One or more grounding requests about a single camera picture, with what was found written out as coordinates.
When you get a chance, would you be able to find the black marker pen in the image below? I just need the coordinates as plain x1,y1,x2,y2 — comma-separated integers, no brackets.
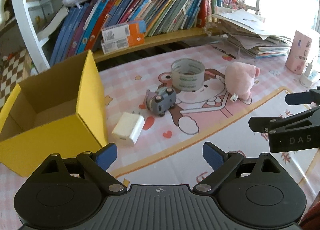
212,45,237,60

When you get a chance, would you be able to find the grey toy car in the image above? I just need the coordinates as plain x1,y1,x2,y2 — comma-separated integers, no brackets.
146,86,177,118

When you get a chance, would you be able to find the pink printed cup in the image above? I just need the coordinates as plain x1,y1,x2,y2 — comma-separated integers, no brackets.
285,30,313,75

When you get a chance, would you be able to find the white bookshelf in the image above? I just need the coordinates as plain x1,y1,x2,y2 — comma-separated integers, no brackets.
9,0,260,76

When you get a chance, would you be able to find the white wooden block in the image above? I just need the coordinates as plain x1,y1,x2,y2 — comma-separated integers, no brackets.
112,112,145,146

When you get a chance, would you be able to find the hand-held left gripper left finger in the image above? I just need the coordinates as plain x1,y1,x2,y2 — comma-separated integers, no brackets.
24,142,128,194

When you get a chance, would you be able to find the pink plush pig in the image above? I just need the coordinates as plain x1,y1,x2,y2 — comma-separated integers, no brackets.
224,62,261,102

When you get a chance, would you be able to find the pink printed table mat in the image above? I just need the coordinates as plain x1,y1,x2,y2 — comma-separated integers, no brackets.
0,45,320,190

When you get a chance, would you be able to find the orange white carton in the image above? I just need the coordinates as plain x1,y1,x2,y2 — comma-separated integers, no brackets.
101,20,147,42
101,33,145,54

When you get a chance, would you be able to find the clear tape roll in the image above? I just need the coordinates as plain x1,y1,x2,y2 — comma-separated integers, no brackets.
171,59,205,92

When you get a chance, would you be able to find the wooden chessboard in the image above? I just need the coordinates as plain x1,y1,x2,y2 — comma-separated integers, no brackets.
0,50,32,111

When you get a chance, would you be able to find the clear bead ornament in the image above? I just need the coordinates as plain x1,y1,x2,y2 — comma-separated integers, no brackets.
203,24,222,38

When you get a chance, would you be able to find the white charger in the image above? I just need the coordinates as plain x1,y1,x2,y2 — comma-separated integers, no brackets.
299,55,320,88

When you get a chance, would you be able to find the stack of papers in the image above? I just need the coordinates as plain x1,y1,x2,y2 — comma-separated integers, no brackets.
211,8,293,59

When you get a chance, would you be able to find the row of books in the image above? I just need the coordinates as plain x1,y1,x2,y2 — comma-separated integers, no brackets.
49,0,239,67

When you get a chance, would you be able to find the yellow cardboard box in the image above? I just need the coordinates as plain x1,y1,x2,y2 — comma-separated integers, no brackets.
0,49,108,177

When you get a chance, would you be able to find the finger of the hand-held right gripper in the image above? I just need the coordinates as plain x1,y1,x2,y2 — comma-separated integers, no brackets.
285,90,320,106
249,107,320,134

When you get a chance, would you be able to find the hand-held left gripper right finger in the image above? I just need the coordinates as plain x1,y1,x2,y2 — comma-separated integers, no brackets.
192,141,288,194

